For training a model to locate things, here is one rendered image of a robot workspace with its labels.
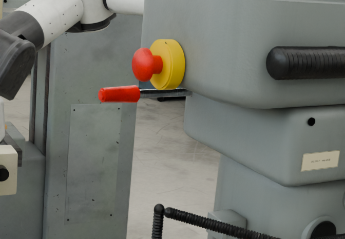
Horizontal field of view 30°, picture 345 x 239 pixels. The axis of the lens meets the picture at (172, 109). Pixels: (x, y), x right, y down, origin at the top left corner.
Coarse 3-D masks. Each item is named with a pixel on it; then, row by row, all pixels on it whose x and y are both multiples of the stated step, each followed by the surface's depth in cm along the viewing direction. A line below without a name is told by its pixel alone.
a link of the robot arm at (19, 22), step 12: (12, 12) 124; (24, 12) 123; (0, 24) 119; (12, 24) 119; (24, 24) 121; (36, 24) 123; (0, 36) 116; (12, 36) 117; (24, 36) 120; (36, 36) 122; (0, 48) 114; (36, 48) 124; (0, 60) 114
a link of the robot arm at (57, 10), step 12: (36, 0) 128; (48, 0) 128; (60, 0) 130; (72, 0) 132; (36, 12) 124; (48, 12) 126; (60, 12) 128; (72, 12) 132; (48, 24) 125; (60, 24) 129; (72, 24) 134; (108, 24) 140; (48, 36) 126
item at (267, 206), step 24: (240, 168) 89; (216, 192) 94; (240, 192) 88; (264, 192) 84; (288, 192) 82; (312, 192) 82; (336, 192) 84; (264, 216) 84; (288, 216) 82; (312, 216) 83; (336, 216) 85
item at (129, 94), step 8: (104, 88) 84; (112, 88) 85; (120, 88) 85; (128, 88) 86; (136, 88) 86; (176, 88) 90; (184, 88) 91; (104, 96) 84; (112, 96) 84; (120, 96) 85; (128, 96) 85; (136, 96) 86; (144, 96) 87; (152, 96) 88; (160, 96) 89; (168, 96) 90
